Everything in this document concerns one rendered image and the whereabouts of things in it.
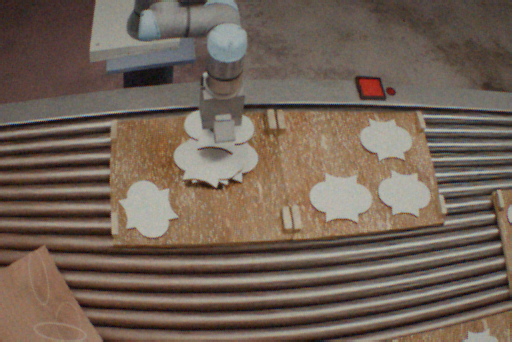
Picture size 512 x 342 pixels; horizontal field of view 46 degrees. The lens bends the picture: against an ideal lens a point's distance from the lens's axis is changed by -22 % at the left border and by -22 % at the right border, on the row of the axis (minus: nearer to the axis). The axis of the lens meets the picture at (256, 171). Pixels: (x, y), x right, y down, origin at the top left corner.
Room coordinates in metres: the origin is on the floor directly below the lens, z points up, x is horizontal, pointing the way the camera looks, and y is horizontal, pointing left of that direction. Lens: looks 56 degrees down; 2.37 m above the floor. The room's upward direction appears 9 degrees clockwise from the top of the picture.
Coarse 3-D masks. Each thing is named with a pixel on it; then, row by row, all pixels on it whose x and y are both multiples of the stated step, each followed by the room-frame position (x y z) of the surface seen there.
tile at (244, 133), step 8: (192, 120) 1.00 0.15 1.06; (200, 120) 1.00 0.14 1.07; (248, 120) 1.02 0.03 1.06; (192, 128) 0.97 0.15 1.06; (200, 128) 0.98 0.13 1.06; (240, 128) 0.99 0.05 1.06; (248, 128) 1.00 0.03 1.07; (192, 136) 0.95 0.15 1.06; (200, 136) 0.96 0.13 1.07; (208, 136) 0.96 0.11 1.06; (240, 136) 0.97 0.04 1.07; (248, 136) 0.97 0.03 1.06; (200, 144) 0.93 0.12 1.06; (208, 144) 0.94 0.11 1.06; (216, 144) 0.94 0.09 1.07; (224, 144) 0.94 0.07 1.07; (232, 144) 0.95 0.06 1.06; (240, 144) 0.96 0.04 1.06; (232, 152) 0.93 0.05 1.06
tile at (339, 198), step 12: (336, 180) 0.98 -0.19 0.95; (348, 180) 0.99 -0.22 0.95; (312, 192) 0.94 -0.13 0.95; (324, 192) 0.94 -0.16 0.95; (336, 192) 0.95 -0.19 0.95; (348, 192) 0.95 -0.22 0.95; (360, 192) 0.96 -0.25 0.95; (312, 204) 0.91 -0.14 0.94; (324, 204) 0.91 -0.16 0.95; (336, 204) 0.91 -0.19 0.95; (348, 204) 0.92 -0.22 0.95; (360, 204) 0.92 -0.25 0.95; (336, 216) 0.88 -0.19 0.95; (348, 216) 0.89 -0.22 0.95
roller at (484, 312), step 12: (468, 312) 0.66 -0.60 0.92; (480, 312) 0.65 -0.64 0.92; (492, 312) 0.65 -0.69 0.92; (504, 312) 0.66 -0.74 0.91; (420, 324) 0.62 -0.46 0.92; (432, 324) 0.62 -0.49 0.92; (444, 324) 0.62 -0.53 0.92; (456, 324) 0.62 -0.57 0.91; (360, 336) 0.58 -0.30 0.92; (372, 336) 0.58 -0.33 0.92; (384, 336) 0.58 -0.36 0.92; (396, 336) 0.58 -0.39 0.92
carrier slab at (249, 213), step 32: (128, 128) 1.04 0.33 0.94; (160, 128) 1.06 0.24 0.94; (256, 128) 1.10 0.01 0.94; (128, 160) 0.95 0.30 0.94; (160, 160) 0.97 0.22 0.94; (192, 192) 0.89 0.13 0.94; (224, 192) 0.91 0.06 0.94; (256, 192) 0.92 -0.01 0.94; (192, 224) 0.81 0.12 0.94; (224, 224) 0.83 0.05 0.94; (256, 224) 0.84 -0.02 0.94
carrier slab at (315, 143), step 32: (288, 128) 1.11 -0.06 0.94; (320, 128) 1.13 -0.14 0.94; (352, 128) 1.15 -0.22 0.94; (416, 128) 1.20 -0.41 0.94; (288, 160) 1.02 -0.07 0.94; (320, 160) 1.04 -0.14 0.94; (352, 160) 1.05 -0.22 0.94; (384, 160) 1.07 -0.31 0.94; (416, 160) 1.09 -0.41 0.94; (288, 192) 0.93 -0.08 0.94; (320, 224) 0.86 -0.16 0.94; (352, 224) 0.87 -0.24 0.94; (384, 224) 0.88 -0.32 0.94; (416, 224) 0.90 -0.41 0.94
